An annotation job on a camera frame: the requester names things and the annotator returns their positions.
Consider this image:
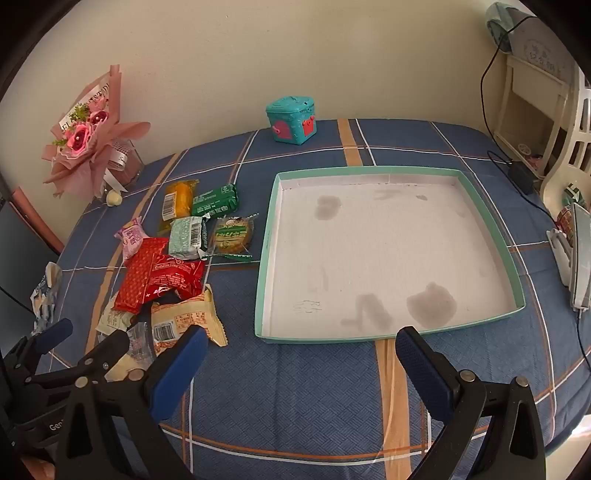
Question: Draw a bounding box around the cream-white snack packet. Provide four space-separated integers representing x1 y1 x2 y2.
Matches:
96 291 139 333

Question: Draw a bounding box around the beige orange bread packet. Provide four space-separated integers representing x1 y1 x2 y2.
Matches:
151 284 229 356

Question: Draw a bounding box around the clear white bun packet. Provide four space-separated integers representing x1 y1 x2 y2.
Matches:
104 320 160 383

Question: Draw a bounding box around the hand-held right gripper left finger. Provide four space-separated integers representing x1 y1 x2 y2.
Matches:
54 325 209 480

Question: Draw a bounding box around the thin black cable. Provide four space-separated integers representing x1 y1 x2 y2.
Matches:
0 286 35 315

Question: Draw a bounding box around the blue plaid tablecloth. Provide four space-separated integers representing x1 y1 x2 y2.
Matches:
34 117 591 480

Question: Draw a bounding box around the clear round biscuit packet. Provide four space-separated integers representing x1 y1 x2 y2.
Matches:
206 213 260 263

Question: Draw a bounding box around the white printed cushion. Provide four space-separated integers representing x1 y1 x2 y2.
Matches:
505 14 575 84

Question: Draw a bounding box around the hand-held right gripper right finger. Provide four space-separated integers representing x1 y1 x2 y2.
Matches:
394 325 548 480

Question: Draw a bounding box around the pink purple snack packet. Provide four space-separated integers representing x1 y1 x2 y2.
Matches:
115 217 151 265

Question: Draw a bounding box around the orange cake packet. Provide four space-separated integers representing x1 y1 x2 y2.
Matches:
158 179 200 234

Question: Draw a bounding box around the teal toy box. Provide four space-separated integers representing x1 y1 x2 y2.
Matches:
266 96 318 144

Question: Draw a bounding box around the blue white crumpled bag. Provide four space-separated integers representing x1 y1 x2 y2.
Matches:
30 261 63 340

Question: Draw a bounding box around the dark green snack packet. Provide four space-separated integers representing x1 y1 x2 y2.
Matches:
190 184 241 220

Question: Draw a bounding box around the pink flower bouquet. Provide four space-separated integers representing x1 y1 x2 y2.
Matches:
42 65 152 200

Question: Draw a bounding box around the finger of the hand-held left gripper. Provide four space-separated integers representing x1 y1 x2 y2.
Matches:
0 318 75 384
23 329 131 393

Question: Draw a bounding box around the dark grey cabinet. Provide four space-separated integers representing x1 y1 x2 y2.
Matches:
0 185 63 324

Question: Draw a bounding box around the grey white device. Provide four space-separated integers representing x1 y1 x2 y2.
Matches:
546 202 591 315

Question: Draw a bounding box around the red white-label snack packet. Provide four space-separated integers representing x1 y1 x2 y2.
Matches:
154 256 206 303

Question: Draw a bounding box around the red starred snack packet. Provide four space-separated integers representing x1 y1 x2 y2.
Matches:
113 237 169 315

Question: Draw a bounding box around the green-rimmed white tray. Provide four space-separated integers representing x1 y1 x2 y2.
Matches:
254 167 526 344

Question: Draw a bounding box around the light green white packet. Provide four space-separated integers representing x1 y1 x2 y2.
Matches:
167 215 211 260

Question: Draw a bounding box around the clear square vase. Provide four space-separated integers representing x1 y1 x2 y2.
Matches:
104 138 145 192

